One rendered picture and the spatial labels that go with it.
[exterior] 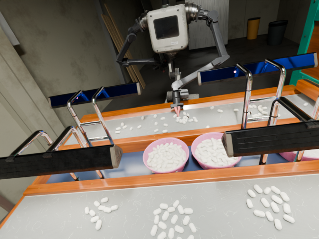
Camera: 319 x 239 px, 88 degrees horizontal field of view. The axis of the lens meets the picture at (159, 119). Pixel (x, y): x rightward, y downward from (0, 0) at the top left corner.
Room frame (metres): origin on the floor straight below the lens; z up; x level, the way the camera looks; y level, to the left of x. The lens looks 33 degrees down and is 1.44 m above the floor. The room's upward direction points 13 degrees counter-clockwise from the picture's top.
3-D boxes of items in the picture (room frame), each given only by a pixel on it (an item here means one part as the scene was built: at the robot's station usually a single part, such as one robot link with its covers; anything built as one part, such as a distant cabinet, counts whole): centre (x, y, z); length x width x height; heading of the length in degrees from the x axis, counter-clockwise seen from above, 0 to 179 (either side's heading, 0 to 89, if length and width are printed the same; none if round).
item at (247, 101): (0.79, -0.56, 0.90); 0.20 x 0.19 x 0.45; 81
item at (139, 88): (1.03, 0.38, 1.08); 0.62 x 0.08 x 0.07; 81
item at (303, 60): (0.87, -0.58, 1.08); 0.62 x 0.08 x 0.07; 81
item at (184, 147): (0.68, 0.01, 0.72); 0.27 x 0.27 x 0.10
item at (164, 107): (1.21, -0.19, 0.67); 1.81 x 0.12 x 0.19; 81
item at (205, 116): (1.00, -0.16, 0.73); 1.81 x 0.30 x 0.02; 81
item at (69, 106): (0.95, 0.40, 0.90); 0.20 x 0.19 x 0.45; 81
